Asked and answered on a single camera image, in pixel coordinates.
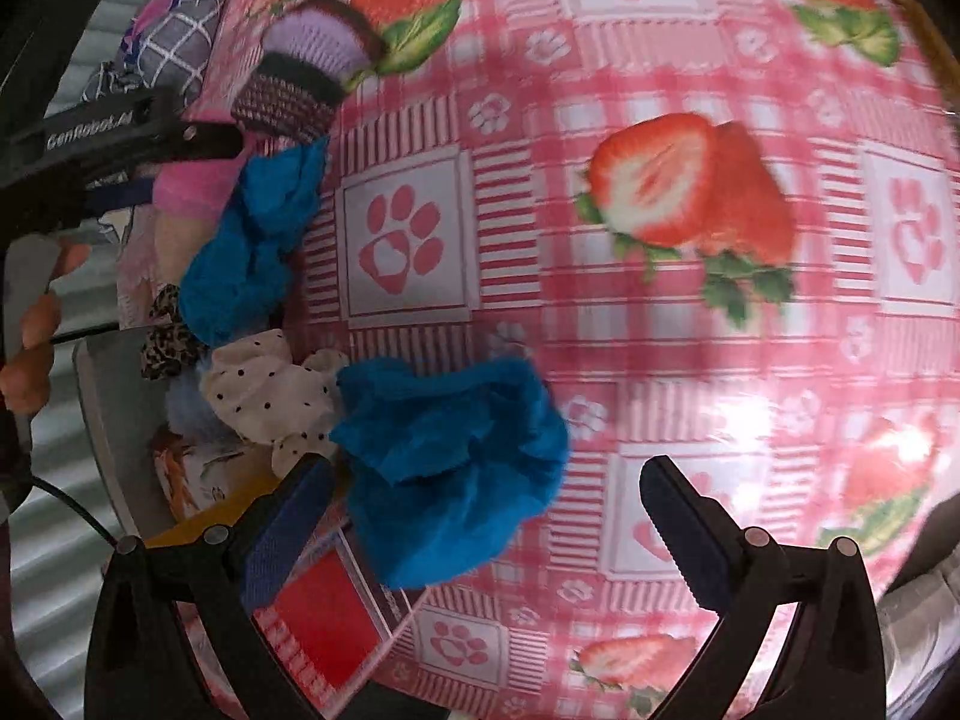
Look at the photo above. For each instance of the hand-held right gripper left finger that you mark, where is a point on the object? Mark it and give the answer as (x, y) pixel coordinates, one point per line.
(289, 532)

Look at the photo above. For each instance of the grey plaid star blanket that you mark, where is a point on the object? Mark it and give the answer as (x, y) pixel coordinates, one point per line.
(180, 22)

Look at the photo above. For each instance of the light blue fluffy scrunchie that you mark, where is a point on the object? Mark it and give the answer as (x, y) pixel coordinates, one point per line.
(187, 409)

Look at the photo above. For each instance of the blue cloth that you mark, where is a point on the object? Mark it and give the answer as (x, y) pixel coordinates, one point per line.
(450, 465)
(247, 255)

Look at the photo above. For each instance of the person's left hand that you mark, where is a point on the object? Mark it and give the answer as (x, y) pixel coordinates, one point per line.
(36, 322)

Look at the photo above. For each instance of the white paper with orange fox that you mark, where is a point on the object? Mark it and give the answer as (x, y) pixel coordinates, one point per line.
(202, 476)

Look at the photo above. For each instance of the white polka dot scrunchie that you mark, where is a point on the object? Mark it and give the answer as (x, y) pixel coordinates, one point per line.
(262, 390)

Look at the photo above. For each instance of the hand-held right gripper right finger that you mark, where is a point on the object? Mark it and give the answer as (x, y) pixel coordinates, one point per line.
(690, 532)

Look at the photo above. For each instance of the strawberry print pink tablecloth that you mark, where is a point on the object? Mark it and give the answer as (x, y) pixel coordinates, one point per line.
(675, 390)

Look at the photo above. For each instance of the purple knit sock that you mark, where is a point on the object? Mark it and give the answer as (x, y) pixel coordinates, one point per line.
(307, 52)

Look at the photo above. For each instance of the white storage box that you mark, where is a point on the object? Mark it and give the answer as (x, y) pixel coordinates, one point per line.
(112, 427)

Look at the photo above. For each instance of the leopard print scarf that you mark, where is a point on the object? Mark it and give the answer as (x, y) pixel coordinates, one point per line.
(169, 349)

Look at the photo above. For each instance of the pink sock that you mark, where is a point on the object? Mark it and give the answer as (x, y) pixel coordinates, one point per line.
(195, 191)

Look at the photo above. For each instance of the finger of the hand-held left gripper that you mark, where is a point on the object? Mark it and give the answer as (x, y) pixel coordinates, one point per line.
(214, 141)
(120, 196)

